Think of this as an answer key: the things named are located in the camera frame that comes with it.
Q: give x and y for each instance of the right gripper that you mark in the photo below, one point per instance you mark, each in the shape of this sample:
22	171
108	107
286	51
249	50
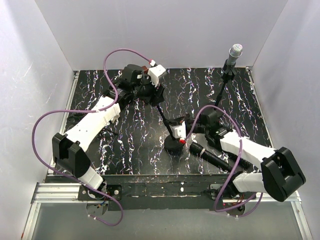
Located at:
177	120

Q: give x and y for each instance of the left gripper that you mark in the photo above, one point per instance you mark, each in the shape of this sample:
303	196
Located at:
156	95

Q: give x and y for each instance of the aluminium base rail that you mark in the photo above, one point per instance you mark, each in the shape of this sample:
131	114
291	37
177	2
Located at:
149	187

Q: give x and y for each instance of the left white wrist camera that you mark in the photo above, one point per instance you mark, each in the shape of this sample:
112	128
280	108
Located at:
156	72

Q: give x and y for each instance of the black glitter microphone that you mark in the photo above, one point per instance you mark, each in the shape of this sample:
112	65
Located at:
244	164

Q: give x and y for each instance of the white and blue block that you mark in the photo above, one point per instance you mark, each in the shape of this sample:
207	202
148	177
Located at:
114	119

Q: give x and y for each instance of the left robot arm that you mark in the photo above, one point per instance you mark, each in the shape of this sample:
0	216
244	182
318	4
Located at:
69	149

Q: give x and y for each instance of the silver glitter microphone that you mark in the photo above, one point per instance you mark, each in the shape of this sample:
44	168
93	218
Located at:
228	70

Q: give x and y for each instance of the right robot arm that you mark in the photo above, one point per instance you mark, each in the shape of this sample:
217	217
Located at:
265	169

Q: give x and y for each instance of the tall black tripod stand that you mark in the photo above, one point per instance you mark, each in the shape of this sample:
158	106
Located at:
75	117

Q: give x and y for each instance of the small black tripod stand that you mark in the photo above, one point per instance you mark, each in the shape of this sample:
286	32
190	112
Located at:
105	132

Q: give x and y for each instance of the round base microphone stand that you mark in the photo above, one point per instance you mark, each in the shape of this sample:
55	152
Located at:
171	144

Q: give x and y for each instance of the brown wooden metronome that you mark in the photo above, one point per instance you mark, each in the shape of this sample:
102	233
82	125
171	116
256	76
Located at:
145	69

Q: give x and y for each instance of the right round base stand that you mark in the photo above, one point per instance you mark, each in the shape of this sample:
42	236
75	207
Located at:
220	95

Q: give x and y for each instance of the matte black microphone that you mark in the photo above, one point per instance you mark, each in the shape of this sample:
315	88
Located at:
199	151

